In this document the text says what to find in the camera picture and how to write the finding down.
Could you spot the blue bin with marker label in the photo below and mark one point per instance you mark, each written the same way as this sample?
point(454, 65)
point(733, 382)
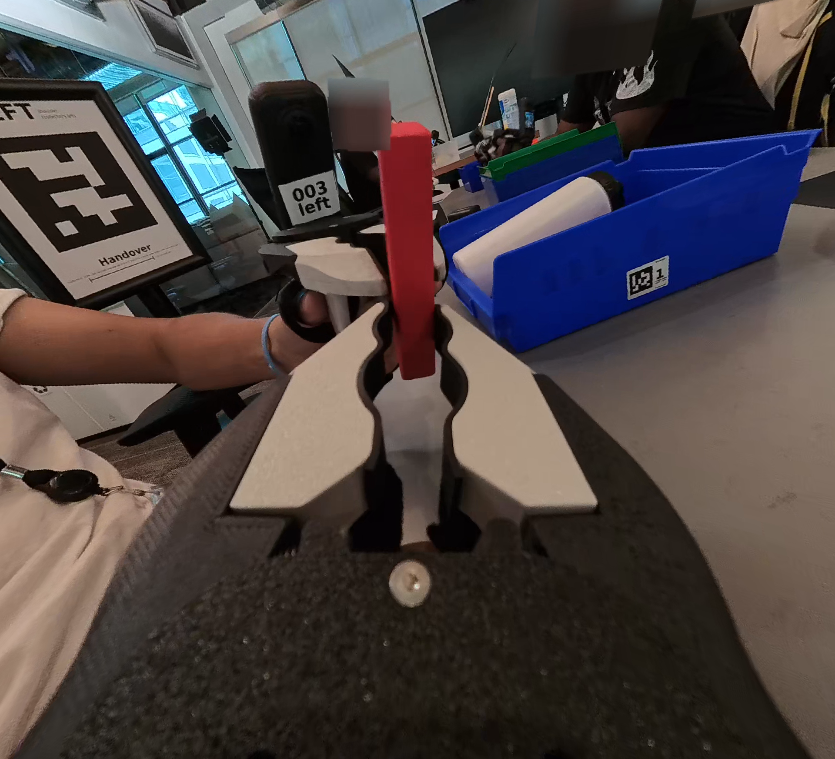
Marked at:
point(652, 237)

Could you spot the dark wall grille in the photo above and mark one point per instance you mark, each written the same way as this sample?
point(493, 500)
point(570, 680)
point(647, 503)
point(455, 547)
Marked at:
point(163, 28)

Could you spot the person's left hand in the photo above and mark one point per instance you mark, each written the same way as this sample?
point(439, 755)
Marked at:
point(306, 335)

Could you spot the white bottle blue label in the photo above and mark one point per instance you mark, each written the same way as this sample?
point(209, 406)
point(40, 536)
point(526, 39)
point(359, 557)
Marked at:
point(509, 110)

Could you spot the black camera on stand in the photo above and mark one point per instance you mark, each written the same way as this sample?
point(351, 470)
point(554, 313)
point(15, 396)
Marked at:
point(209, 129)

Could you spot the long red bar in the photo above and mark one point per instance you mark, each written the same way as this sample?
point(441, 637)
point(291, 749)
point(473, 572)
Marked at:
point(408, 250)

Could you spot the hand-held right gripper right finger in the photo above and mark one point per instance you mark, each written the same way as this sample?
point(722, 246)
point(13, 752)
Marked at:
point(515, 439)

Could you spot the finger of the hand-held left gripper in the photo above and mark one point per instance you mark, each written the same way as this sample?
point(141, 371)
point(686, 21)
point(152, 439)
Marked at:
point(438, 263)
point(339, 269)

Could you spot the black badge reel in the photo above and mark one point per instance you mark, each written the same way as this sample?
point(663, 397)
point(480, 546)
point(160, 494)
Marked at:
point(68, 485)

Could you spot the black wall screen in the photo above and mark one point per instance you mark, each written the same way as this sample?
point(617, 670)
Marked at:
point(469, 54)

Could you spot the green storage bin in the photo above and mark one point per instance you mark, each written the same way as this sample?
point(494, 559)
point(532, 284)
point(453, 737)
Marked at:
point(554, 152)

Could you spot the black white patterned object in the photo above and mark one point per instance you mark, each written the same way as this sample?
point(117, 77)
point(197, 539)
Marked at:
point(502, 146)

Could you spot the beige jacket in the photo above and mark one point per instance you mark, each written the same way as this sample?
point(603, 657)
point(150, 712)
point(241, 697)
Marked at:
point(789, 22)

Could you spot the plain blue storage bin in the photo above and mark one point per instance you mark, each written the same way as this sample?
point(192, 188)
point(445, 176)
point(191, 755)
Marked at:
point(522, 188)

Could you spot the person's left forearm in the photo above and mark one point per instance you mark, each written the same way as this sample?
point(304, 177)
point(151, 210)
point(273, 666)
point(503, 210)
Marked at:
point(130, 348)

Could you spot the white cylinder roll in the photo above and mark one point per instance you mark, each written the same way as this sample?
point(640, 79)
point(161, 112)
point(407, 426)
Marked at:
point(535, 224)

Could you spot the black framed marker sign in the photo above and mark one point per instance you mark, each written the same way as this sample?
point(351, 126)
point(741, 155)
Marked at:
point(98, 198)

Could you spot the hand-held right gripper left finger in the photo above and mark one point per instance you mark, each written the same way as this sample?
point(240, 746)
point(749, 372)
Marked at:
point(306, 439)

